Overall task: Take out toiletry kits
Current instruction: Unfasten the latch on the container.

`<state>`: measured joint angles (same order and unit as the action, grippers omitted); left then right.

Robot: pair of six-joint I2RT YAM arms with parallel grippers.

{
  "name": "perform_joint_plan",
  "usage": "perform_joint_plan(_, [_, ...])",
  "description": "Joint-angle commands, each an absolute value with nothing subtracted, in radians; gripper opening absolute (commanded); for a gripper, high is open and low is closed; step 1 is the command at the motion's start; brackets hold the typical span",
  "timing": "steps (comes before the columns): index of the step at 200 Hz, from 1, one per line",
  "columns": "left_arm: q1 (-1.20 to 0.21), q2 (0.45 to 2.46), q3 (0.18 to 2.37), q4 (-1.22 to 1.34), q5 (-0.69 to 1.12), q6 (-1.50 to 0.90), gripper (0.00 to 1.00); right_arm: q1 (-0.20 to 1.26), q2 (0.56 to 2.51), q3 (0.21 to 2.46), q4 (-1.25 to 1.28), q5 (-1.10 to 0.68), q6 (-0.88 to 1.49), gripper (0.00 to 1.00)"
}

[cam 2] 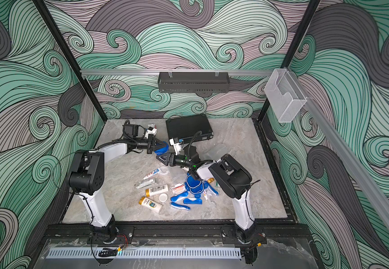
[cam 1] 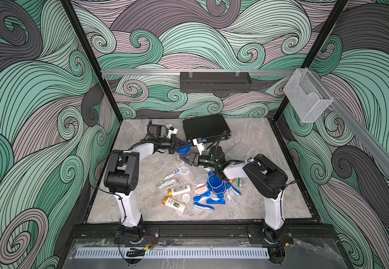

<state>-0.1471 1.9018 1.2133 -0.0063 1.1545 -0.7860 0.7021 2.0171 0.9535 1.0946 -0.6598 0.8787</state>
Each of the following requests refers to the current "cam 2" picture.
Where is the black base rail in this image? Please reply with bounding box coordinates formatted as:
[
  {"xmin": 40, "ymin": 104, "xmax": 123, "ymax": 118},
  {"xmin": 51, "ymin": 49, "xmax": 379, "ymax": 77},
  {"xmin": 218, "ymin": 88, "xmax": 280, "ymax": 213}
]
[{"xmin": 44, "ymin": 221, "xmax": 311, "ymax": 244}]

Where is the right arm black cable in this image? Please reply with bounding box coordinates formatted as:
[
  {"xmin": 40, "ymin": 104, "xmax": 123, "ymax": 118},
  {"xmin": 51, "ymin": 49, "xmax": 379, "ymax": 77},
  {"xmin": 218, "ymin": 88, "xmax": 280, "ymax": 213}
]
[{"xmin": 187, "ymin": 130, "xmax": 262, "ymax": 196}]

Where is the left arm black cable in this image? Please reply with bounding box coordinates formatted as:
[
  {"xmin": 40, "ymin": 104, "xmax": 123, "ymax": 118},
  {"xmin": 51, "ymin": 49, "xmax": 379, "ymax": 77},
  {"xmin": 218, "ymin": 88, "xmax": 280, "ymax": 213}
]
[{"xmin": 53, "ymin": 119, "xmax": 138, "ymax": 196}]

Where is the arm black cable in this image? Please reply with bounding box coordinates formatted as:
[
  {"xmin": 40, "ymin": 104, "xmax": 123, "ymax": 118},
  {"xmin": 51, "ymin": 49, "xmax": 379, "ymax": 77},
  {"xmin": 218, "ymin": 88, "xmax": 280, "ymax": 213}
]
[
  {"xmin": 53, "ymin": 119, "xmax": 138, "ymax": 196},
  {"xmin": 187, "ymin": 130, "xmax": 262, "ymax": 196}
]

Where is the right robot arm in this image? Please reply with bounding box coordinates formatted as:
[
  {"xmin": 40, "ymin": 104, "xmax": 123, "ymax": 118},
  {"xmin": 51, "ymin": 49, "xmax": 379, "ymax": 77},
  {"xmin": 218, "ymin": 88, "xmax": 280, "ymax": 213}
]
[{"xmin": 156, "ymin": 152, "xmax": 256, "ymax": 244}]

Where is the black wall shelf tray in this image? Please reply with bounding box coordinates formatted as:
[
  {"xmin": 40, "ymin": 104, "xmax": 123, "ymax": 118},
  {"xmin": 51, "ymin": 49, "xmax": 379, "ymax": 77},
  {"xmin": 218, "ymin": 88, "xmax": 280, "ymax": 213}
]
[{"xmin": 157, "ymin": 71, "xmax": 230, "ymax": 94}]

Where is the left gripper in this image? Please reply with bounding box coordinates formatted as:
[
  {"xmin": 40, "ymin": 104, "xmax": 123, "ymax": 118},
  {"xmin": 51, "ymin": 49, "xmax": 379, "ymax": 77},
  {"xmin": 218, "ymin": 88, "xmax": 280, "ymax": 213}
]
[{"xmin": 134, "ymin": 136, "xmax": 166, "ymax": 155}]

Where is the blue-lid container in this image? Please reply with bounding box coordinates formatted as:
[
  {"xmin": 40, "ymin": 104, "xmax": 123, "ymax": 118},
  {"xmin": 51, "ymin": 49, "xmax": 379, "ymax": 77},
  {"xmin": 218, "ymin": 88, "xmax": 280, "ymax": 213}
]
[
  {"xmin": 154, "ymin": 141, "xmax": 169, "ymax": 155},
  {"xmin": 159, "ymin": 167, "xmax": 170, "ymax": 176},
  {"xmin": 203, "ymin": 143, "xmax": 229, "ymax": 161}
]

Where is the yellow-cap bottle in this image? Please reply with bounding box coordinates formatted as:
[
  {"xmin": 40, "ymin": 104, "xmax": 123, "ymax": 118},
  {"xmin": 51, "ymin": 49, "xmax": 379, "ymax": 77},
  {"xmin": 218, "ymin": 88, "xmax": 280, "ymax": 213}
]
[
  {"xmin": 138, "ymin": 196, "xmax": 163, "ymax": 213},
  {"xmin": 145, "ymin": 184, "xmax": 169, "ymax": 197}
]

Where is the red white small packet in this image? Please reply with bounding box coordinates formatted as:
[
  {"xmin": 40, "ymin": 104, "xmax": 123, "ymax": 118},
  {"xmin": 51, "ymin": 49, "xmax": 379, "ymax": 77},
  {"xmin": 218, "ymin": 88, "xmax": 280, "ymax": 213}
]
[{"xmin": 172, "ymin": 184, "xmax": 186, "ymax": 195}]

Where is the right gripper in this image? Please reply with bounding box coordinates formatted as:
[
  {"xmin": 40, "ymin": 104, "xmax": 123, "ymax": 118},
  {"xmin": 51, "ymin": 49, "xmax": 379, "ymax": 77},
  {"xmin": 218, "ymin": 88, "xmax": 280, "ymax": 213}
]
[{"xmin": 157, "ymin": 152, "xmax": 194, "ymax": 170}]

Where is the white slotted cable duct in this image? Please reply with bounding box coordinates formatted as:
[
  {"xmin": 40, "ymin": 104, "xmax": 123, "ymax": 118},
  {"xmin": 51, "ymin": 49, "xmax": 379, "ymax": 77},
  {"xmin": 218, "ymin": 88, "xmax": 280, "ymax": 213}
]
[{"xmin": 45, "ymin": 247, "xmax": 242, "ymax": 260}]

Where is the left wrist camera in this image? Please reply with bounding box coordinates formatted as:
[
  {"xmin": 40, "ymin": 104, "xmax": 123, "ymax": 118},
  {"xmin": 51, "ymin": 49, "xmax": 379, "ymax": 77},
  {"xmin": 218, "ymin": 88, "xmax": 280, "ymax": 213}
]
[{"xmin": 122, "ymin": 123, "xmax": 157, "ymax": 139}]

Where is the black hard case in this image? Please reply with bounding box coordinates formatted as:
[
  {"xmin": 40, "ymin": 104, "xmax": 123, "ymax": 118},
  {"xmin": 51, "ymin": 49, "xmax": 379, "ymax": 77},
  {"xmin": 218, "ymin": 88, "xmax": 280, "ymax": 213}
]
[{"xmin": 166, "ymin": 114, "xmax": 213, "ymax": 144}]

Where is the clear acrylic wall holder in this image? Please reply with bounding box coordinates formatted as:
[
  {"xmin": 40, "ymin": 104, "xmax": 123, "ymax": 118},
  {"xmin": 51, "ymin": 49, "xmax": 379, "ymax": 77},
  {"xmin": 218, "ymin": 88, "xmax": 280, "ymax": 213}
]
[{"xmin": 264, "ymin": 68, "xmax": 306, "ymax": 123}]

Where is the round white soap disc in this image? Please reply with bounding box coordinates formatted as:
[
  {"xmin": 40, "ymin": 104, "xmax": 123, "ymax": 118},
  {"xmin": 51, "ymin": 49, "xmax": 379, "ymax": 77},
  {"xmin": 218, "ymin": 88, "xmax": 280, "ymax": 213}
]
[{"xmin": 159, "ymin": 193, "xmax": 168, "ymax": 203}]

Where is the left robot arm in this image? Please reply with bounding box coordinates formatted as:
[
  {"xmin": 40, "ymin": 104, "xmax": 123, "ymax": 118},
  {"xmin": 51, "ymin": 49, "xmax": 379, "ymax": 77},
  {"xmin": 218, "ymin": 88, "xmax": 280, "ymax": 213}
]
[{"xmin": 67, "ymin": 134, "xmax": 168, "ymax": 244}]

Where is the toothpaste and brush packet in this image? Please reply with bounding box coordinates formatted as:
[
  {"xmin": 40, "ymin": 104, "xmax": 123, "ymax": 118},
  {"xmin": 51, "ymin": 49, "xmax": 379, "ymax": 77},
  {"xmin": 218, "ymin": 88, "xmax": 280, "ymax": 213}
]
[{"xmin": 203, "ymin": 183, "xmax": 219, "ymax": 201}]

